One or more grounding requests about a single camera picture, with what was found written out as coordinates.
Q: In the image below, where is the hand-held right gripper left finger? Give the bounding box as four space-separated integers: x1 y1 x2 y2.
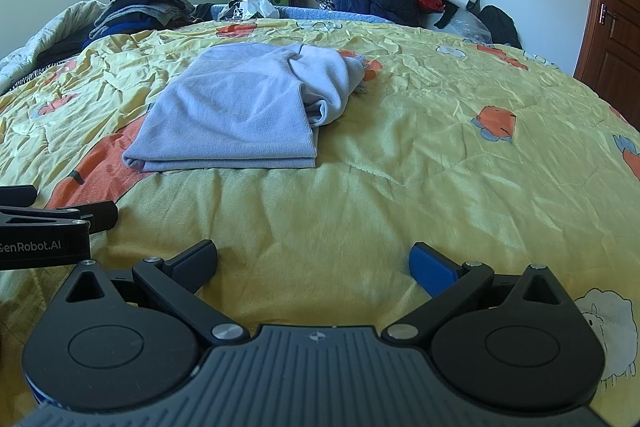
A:
64 239 251 348

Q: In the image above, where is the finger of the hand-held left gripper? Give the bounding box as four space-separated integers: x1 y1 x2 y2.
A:
0 201 119 235
0 186 39 208

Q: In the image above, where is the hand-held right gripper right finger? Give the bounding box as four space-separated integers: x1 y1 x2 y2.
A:
381 243 571 348

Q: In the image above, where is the light blue sweater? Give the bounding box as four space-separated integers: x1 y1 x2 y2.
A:
121 42 370 172

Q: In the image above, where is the stack of dark folded clothes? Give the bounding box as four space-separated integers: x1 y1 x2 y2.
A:
82 0 201 50

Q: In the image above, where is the yellow printed bedsheet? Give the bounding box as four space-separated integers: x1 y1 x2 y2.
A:
0 18 640 427

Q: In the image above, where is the white quilt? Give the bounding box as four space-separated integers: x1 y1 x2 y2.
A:
0 1 108 92

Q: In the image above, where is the clear plastic bag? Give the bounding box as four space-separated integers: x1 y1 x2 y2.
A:
442 9 493 44

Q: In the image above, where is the crumpled white plastic bag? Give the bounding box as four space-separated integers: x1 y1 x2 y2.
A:
227 0 280 22

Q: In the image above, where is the blue knitted blanket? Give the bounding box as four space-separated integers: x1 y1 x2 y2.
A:
210 4 396 26

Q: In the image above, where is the brown wooden door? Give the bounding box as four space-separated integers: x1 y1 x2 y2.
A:
572 0 640 130

